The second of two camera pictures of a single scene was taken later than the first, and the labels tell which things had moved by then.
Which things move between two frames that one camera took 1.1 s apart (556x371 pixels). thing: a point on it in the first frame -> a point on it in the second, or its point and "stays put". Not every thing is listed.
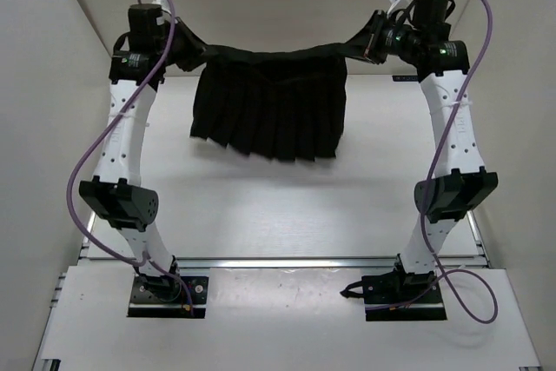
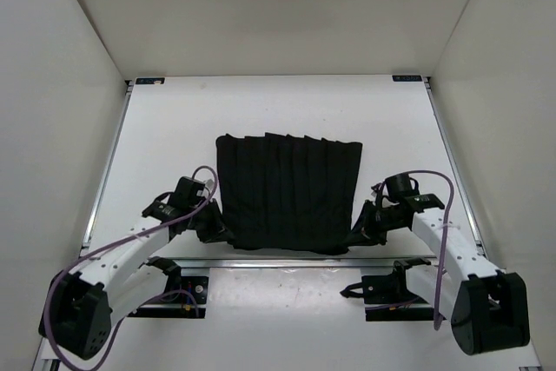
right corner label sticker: [405, 78] stays put
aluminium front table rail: [321, 262] stays put
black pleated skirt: [286, 105] -> [287, 192]
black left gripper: [196, 55] -> [216, 229]
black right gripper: [380, 23] -> [365, 230]
